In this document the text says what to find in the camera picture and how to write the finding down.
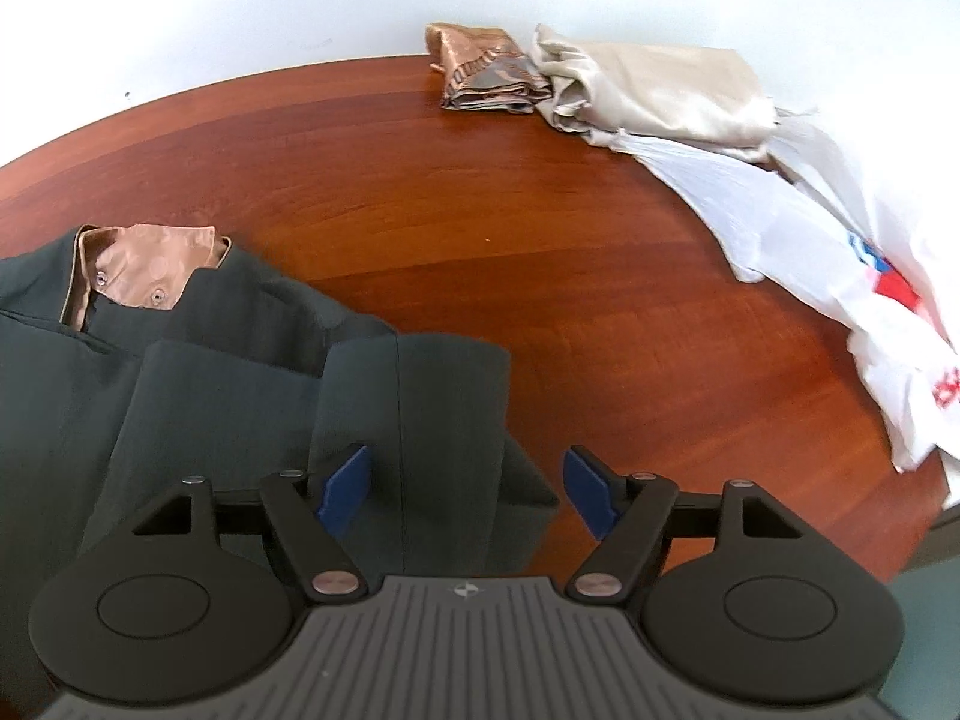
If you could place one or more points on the brown patterned scarf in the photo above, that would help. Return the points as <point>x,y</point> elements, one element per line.
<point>487,71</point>

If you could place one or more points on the beige satin cloth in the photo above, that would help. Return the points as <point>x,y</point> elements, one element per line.
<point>660,90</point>

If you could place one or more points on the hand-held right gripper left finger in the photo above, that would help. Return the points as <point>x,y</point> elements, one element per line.
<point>343,491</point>

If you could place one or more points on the dark green jacket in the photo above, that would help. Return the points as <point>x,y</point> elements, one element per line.
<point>225,390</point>

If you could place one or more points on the pile of light fabrics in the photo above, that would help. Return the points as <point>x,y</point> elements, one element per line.
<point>787,225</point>

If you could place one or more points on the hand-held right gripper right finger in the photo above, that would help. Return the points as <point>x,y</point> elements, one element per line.
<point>589,491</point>

